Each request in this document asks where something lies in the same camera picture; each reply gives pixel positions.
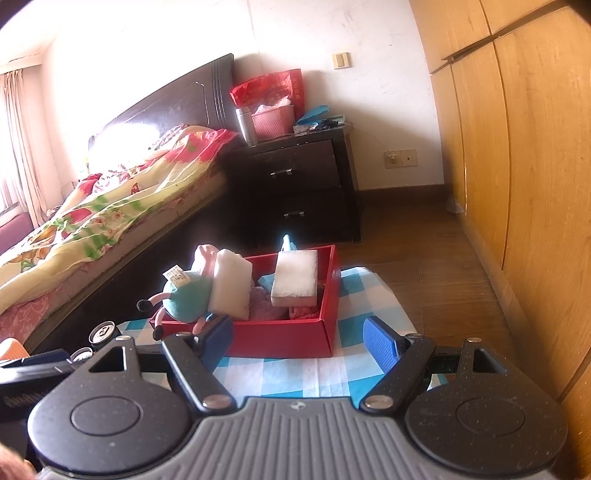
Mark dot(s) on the mattress with pink sheet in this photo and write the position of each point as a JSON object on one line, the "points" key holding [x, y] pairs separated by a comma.
{"points": [[69, 286]]}

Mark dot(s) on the steel thermos bottle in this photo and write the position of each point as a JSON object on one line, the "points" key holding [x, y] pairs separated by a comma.
{"points": [[247, 127]]}

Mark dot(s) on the white sponge block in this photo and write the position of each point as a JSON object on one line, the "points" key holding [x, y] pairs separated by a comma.
{"points": [[231, 286], [295, 274]]}

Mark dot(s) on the floral quilt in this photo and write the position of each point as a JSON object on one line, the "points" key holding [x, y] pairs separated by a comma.
{"points": [[129, 198]]}

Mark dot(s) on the dark wooden bed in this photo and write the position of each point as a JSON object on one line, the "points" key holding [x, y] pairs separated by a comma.
{"points": [[175, 101]]}

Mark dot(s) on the wooden wardrobe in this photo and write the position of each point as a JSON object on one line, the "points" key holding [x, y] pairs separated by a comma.
{"points": [[531, 184]]}

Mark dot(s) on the blue drink can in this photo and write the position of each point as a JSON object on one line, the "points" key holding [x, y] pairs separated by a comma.
{"points": [[82, 355]]}

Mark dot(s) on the pink pig plush toy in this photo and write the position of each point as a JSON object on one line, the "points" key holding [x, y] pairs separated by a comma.
{"points": [[184, 302]]}

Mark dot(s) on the beige curtain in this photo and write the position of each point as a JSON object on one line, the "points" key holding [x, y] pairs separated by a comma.
{"points": [[18, 147]]}

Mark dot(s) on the blue folded paper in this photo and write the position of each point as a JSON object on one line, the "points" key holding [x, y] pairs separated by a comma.
{"points": [[314, 113]]}

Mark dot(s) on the white tissue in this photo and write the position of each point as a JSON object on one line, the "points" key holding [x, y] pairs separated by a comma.
{"points": [[272, 109]]}

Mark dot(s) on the black small item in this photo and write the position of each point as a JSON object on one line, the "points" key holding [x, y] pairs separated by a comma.
{"points": [[331, 123]]}

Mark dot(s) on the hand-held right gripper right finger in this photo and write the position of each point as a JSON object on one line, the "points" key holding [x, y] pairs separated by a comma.
{"points": [[381, 344]]}

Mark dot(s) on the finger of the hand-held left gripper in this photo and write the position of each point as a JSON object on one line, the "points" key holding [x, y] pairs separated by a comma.
{"points": [[46, 357]]}

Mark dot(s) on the purple fluffy cloth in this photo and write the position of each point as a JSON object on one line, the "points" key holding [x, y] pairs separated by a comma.
{"points": [[268, 307]]}

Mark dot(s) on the beige wall outlet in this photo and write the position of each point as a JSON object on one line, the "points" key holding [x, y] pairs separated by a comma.
{"points": [[400, 158]]}

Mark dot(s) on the dark wooden nightstand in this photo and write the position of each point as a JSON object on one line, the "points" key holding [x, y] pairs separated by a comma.
{"points": [[314, 217]]}

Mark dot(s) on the red plastic bag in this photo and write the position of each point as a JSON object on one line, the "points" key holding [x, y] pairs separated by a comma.
{"points": [[268, 87]]}

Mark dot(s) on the blue checked tablecloth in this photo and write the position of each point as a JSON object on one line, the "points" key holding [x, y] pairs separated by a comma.
{"points": [[300, 374]]}

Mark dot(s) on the black drink can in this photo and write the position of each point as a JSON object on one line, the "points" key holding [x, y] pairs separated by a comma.
{"points": [[102, 333]]}

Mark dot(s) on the maroon cushion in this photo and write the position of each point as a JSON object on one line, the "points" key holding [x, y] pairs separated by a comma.
{"points": [[14, 230]]}

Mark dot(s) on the dark patterned cloth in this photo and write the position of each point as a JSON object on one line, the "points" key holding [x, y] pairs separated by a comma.
{"points": [[168, 137]]}

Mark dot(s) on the light blue packet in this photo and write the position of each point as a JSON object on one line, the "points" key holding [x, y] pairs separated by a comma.
{"points": [[304, 128]]}

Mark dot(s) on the nightstand drawer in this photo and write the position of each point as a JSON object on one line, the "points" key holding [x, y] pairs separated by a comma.
{"points": [[295, 159], [314, 203]]}

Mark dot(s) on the clear plastic scrap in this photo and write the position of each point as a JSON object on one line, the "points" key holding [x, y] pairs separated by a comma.
{"points": [[455, 205]]}

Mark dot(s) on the orange object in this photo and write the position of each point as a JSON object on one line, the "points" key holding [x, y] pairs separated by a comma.
{"points": [[11, 350]]}

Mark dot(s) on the red cardboard box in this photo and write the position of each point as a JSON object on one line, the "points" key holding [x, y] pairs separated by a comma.
{"points": [[277, 339]]}

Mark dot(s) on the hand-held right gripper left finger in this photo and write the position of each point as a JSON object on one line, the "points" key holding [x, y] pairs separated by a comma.
{"points": [[217, 341]]}

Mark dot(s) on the pink plastic basket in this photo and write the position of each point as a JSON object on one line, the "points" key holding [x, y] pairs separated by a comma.
{"points": [[272, 124]]}

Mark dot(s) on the beige light switch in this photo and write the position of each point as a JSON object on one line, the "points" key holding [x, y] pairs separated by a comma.
{"points": [[341, 60]]}

